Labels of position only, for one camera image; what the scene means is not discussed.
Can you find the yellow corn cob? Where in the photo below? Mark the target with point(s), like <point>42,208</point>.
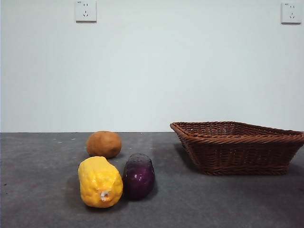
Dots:
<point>97,180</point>

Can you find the brown wicker basket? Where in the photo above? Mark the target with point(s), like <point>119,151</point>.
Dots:
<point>240,154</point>

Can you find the purple eggplant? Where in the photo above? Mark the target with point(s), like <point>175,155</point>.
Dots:
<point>139,177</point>

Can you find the white wall power outlet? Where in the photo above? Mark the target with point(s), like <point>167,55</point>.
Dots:
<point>291,13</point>
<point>86,12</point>

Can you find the brown potato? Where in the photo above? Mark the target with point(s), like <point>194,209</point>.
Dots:
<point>103,144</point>

